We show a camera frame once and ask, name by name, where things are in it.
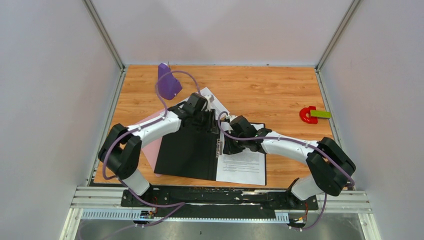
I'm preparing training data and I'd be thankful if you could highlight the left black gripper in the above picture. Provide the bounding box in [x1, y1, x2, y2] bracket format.
[192, 108, 219, 134]

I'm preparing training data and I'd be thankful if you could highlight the metal folder clip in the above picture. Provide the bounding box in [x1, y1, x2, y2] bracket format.
[215, 139, 222, 158]

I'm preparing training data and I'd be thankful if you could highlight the printed white paper sheet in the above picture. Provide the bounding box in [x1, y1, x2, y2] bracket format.
[215, 133, 267, 186]

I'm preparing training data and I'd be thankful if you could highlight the red folder with black inside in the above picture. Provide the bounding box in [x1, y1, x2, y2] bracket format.
[154, 123, 265, 181]

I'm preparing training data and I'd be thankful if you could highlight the pink clipboard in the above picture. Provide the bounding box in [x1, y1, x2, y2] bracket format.
[141, 137, 162, 171]

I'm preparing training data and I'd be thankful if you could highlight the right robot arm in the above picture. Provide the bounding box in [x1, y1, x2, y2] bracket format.
[218, 112, 356, 209]

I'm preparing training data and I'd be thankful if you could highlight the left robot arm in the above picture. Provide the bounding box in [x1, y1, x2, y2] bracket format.
[98, 92, 220, 207]

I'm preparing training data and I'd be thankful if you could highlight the purple plastic stand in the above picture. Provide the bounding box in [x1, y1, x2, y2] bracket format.
[157, 63, 183, 100]

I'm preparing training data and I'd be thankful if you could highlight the red magnet shaped toy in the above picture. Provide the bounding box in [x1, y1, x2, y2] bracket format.
[299, 106, 318, 125]

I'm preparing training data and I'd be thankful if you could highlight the green rectangular block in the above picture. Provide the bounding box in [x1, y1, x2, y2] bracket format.
[310, 109, 332, 119]

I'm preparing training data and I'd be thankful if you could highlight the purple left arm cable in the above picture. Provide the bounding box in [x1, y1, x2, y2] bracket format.
[101, 70, 201, 229]

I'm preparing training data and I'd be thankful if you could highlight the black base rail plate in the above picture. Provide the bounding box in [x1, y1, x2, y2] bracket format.
[121, 185, 319, 219]

